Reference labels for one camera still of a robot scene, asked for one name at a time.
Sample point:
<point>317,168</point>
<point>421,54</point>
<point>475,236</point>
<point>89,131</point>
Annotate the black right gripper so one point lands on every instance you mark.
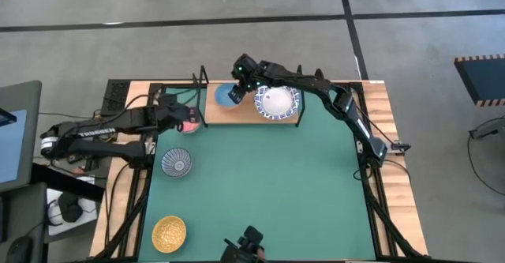
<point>248,71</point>

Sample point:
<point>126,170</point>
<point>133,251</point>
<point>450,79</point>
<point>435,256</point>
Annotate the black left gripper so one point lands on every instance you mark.
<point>173,115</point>

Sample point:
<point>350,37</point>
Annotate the red white patterned bowl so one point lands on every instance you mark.
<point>188,128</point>

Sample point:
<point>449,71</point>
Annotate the blue white paper bowl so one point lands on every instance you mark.
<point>277,101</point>

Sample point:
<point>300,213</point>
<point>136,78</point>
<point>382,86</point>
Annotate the blue white striped bowl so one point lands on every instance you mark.
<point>176,162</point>

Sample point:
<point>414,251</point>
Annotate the yellow patterned bowl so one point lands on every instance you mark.
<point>169,234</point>

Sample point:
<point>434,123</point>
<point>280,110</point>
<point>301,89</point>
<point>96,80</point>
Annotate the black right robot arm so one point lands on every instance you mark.
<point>355,117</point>

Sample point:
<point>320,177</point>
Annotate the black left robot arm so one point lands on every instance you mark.
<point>98,130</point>

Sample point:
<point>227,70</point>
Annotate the wooden shelf black metal legs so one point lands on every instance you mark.
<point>244,115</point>

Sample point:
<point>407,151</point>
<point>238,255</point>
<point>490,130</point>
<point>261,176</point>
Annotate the black vented box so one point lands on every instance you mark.
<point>115,97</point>

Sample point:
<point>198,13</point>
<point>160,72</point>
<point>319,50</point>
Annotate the green table mat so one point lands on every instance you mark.
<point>256,176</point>

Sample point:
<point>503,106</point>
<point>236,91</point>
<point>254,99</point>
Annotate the white paper sheet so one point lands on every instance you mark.
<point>90,211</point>

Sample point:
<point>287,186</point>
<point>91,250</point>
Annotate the small black clamp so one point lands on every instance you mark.
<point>400,147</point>

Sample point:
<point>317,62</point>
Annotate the black computer mouse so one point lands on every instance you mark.
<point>17,251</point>

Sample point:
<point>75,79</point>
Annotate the black yellow striped floor mat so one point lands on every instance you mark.
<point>485,79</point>

